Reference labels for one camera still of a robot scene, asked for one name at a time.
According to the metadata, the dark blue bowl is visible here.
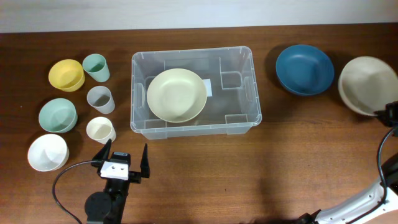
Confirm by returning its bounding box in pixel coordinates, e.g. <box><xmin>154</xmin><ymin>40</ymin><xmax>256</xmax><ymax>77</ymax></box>
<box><xmin>275</xmin><ymin>44</ymin><xmax>335</xmax><ymax>96</ymax></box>

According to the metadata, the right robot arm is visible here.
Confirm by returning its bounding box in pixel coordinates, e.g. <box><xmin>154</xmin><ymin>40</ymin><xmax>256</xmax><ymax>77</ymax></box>
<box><xmin>293</xmin><ymin>101</ymin><xmax>397</xmax><ymax>224</ymax></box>

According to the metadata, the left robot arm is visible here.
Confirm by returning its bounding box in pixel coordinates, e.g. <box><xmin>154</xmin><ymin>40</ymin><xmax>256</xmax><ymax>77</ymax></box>
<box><xmin>85</xmin><ymin>139</ymin><xmax>150</xmax><ymax>223</ymax></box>

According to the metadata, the mint green small bowl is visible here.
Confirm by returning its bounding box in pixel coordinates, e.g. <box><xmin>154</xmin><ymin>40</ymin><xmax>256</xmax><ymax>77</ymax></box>
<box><xmin>39</xmin><ymin>98</ymin><xmax>78</xmax><ymax>133</ymax></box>

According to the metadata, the cream cup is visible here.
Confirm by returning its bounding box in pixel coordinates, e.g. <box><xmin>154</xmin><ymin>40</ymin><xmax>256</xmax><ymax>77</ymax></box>
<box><xmin>86</xmin><ymin>117</ymin><xmax>116</xmax><ymax>144</ymax></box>

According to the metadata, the white small bowl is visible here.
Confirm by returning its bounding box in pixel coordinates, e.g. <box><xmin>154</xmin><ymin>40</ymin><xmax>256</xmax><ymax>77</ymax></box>
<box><xmin>27</xmin><ymin>134</ymin><xmax>70</xmax><ymax>172</ymax></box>

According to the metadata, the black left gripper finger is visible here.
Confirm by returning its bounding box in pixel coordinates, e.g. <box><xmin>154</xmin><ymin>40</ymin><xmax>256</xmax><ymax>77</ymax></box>
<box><xmin>140</xmin><ymin>144</ymin><xmax>150</xmax><ymax>179</ymax></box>
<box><xmin>93</xmin><ymin>139</ymin><xmax>112</xmax><ymax>161</ymax></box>

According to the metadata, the clear plastic storage bin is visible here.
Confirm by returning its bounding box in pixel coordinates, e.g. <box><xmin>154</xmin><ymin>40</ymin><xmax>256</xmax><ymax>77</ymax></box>
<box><xmin>130</xmin><ymin>46</ymin><xmax>262</xmax><ymax>140</ymax></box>

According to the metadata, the beige large bowl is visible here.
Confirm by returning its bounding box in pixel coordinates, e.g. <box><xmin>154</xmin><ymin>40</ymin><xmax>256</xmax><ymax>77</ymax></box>
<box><xmin>338</xmin><ymin>56</ymin><xmax>397</xmax><ymax>116</ymax></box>

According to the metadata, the mint green cup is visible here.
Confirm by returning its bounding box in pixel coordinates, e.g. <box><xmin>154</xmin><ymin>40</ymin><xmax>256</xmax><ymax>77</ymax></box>
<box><xmin>83</xmin><ymin>54</ymin><xmax>110</xmax><ymax>83</ymax></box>

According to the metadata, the grey translucent cup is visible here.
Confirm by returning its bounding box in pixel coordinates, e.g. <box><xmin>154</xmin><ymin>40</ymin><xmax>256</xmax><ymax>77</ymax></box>
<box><xmin>86</xmin><ymin>86</ymin><xmax>115</xmax><ymax>114</ymax></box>

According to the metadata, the yellow small bowl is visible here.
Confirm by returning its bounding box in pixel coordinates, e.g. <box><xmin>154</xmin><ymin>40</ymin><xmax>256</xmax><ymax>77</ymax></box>
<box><xmin>48</xmin><ymin>59</ymin><xmax>85</xmax><ymax>92</ymax></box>

